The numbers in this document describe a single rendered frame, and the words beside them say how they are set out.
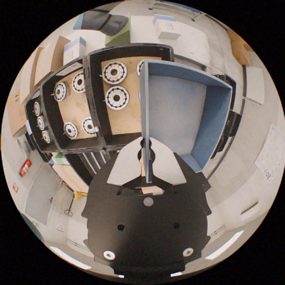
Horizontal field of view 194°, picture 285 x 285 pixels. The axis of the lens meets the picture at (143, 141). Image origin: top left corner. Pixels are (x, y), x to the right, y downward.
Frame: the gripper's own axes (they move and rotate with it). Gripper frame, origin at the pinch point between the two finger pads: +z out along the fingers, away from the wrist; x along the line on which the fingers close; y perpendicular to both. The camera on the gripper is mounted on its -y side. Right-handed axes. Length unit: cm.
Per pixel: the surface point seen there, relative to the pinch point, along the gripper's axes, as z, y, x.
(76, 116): 25.3, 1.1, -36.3
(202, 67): 45, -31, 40
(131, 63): 28.3, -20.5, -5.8
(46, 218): -97, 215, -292
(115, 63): 24.9, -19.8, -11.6
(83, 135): 25.4, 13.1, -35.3
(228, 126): 71, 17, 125
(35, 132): 14, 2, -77
